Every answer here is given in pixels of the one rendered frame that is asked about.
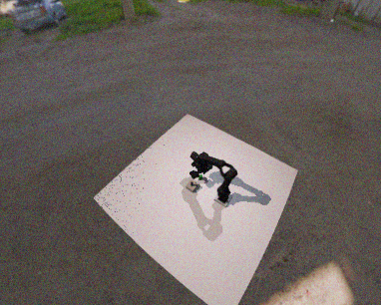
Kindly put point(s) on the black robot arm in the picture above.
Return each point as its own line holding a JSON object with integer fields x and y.
{"x": 204, "y": 159}

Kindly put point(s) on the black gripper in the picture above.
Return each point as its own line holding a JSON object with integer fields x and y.
{"x": 194, "y": 174}

